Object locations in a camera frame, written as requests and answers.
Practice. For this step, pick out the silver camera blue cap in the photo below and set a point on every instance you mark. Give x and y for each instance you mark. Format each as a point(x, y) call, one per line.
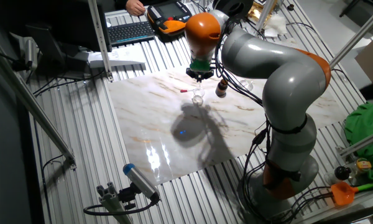
point(140, 182)

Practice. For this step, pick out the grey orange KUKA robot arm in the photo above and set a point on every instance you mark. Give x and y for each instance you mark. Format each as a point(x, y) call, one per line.
point(292, 84)

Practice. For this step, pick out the white paper sheet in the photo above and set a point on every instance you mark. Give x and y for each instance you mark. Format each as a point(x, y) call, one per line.
point(121, 56)

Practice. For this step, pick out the marble pattern sheet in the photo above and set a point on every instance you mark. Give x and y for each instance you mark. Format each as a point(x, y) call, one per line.
point(174, 133)

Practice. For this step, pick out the dark sleeved forearm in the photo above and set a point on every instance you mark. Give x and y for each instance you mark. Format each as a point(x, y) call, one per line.
point(120, 3)

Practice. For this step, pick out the brown glass bottle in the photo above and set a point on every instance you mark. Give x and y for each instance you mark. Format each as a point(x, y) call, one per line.
point(221, 90)

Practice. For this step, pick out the aluminium frame strut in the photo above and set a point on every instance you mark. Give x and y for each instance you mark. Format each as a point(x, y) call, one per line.
point(363, 141)
point(34, 105)

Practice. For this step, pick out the short aluminium profile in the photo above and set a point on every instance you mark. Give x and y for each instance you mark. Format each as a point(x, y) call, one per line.
point(112, 205)

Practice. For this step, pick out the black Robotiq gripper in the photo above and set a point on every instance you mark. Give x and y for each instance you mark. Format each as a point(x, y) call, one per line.
point(200, 74)

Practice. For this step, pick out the black filament spool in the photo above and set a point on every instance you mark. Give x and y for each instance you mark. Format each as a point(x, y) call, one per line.
point(233, 6)

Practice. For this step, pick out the gold foil packet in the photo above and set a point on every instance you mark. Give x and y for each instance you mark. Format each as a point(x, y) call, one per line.
point(254, 14)

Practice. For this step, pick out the black camera clamp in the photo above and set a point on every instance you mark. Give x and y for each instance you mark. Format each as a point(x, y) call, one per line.
point(127, 196)

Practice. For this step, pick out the clear glass beaker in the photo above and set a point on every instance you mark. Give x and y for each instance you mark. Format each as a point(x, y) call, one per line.
point(198, 100)
point(248, 84)

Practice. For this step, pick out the person hand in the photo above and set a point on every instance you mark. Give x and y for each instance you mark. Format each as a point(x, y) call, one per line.
point(135, 7)

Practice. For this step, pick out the black monitor stand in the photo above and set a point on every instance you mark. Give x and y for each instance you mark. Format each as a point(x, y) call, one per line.
point(46, 43)

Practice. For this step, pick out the orange black teach pendant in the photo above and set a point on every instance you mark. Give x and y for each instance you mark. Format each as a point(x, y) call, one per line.
point(168, 14)

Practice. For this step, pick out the clear bottle black cap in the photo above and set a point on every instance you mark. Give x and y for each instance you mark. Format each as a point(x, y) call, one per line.
point(342, 172)

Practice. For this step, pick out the black keyboard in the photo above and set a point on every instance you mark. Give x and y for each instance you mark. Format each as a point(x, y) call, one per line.
point(130, 32)

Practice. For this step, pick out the black monitor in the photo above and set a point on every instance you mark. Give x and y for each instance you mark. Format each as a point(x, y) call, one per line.
point(77, 25)

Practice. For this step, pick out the green cloth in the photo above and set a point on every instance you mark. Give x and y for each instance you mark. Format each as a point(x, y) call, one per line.
point(366, 124)

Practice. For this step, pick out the small dark round knob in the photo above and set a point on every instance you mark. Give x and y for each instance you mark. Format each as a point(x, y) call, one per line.
point(290, 7)

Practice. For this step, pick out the jar with yellow lid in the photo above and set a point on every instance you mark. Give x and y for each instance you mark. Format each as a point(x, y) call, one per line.
point(363, 165)

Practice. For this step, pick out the aluminium frame post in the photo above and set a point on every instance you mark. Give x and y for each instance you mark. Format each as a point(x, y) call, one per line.
point(264, 14)
point(357, 35)
point(100, 37)

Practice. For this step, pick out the crumpled white paper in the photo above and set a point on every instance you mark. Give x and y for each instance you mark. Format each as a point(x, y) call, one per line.
point(276, 25)

